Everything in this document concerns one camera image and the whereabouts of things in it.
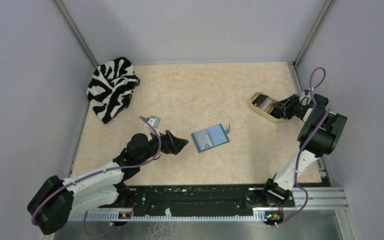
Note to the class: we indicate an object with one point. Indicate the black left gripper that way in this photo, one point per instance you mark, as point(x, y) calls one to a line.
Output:
point(171, 144)

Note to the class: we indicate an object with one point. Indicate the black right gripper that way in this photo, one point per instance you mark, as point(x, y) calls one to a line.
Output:
point(283, 108)

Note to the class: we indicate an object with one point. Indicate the silver white card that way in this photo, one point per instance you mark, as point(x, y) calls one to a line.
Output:
point(203, 139)

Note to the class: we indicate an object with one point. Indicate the teal leather card holder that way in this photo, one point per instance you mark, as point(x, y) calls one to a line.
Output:
point(211, 137)

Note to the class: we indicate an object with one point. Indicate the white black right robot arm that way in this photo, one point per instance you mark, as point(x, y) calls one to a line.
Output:
point(319, 136)

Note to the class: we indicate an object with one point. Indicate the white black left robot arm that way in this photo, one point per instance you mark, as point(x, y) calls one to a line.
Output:
point(60, 199)

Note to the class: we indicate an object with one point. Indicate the beige card tray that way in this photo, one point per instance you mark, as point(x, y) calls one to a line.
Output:
point(271, 118)

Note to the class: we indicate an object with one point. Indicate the cards in tray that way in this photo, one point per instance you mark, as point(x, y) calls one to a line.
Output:
point(264, 104)

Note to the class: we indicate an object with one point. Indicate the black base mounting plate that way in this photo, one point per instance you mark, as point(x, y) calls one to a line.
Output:
point(211, 200)

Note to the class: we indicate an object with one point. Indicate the zebra striped cloth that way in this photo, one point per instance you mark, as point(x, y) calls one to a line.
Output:
point(111, 88)

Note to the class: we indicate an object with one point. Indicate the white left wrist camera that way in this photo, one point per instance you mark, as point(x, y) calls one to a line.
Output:
point(154, 121)

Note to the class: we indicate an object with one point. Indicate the aluminium frame rail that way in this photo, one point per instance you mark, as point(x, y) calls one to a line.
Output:
point(259, 214)

